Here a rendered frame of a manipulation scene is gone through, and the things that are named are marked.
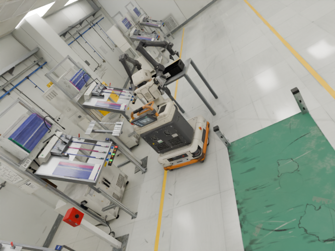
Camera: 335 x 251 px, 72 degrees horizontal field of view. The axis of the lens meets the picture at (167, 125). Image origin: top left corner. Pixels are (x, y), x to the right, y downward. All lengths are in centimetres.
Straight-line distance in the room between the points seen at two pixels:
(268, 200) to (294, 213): 11
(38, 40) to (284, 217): 585
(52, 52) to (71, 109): 225
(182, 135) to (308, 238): 193
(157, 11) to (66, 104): 667
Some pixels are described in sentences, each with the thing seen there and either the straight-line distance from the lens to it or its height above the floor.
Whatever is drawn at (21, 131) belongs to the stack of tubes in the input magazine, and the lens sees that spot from 315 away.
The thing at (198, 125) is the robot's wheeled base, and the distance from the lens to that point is 297.
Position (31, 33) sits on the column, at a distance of 619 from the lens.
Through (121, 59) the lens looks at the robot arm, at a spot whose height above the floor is 144.
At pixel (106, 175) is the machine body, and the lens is 343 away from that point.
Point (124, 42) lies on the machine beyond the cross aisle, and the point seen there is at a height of 119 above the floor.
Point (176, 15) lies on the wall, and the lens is 991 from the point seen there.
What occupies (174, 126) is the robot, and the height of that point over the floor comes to 62.
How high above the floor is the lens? 183
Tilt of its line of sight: 27 degrees down
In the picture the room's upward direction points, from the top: 42 degrees counter-clockwise
